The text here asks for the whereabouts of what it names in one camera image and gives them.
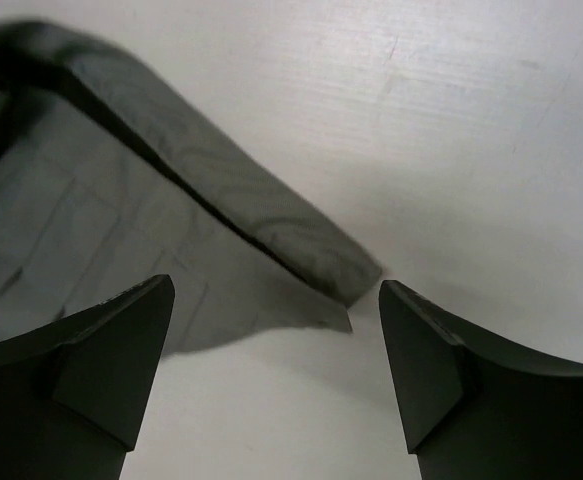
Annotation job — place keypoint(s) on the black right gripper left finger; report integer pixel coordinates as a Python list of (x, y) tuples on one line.
[(73, 393)]

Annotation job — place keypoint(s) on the grey pleated skirt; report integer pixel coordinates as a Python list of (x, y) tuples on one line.
[(108, 177)]

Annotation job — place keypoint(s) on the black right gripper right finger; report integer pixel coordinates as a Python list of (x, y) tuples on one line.
[(475, 405)]

